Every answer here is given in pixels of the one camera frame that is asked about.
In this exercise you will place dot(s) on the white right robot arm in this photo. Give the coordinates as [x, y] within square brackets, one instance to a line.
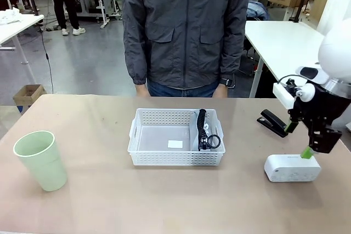
[337, 47]

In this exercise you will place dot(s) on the white table with cloth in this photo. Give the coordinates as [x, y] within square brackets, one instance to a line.
[16, 29]

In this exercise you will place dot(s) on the person's left forearm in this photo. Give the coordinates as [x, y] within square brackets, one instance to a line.
[233, 56]

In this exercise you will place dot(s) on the black wrist watch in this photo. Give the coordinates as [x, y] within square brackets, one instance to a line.
[227, 82]

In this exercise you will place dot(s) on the small open cardboard box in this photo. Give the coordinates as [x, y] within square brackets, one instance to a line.
[28, 95]

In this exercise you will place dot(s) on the person in grey jacket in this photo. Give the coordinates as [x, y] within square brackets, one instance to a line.
[178, 39]

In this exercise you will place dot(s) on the white perforated plastic basket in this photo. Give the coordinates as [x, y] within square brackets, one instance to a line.
[153, 160]

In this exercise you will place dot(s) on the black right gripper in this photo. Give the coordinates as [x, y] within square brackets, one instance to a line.
[323, 105]

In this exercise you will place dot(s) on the black stapler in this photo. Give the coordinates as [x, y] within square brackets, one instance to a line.
[271, 123]

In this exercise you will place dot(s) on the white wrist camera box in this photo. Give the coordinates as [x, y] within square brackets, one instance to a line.
[282, 95]

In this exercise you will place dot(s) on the large white side table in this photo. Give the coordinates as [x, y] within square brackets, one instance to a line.
[282, 42]

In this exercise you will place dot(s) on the light green plastic cup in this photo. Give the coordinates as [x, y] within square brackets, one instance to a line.
[46, 168]

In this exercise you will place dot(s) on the person's right hand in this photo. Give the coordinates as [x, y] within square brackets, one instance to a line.
[142, 91]

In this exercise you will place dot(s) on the crumpled white cloth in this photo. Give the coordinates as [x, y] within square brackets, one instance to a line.
[9, 16]

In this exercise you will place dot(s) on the white paper label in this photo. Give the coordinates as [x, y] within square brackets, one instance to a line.
[175, 144]

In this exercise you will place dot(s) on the clear plastic bag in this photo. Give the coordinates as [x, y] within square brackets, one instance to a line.
[194, 136]

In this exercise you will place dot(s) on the white digital clock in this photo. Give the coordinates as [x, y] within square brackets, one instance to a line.
[290, 171]

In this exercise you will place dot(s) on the person's right forearm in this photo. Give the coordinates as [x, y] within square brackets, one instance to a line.
[135, 58]

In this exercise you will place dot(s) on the person's left hand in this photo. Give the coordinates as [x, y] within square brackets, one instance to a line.
[222, 92]

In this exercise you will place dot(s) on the blue jacket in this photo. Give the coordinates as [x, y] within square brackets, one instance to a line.
[256, 10]

